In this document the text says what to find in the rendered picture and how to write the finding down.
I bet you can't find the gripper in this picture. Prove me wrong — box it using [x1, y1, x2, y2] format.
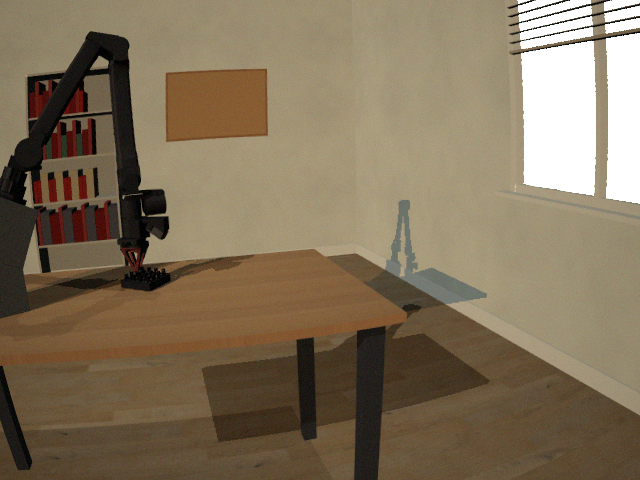
[117, 216, 150, 272]

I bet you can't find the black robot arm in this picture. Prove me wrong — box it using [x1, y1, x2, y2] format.
[0, 31, 169, 240]

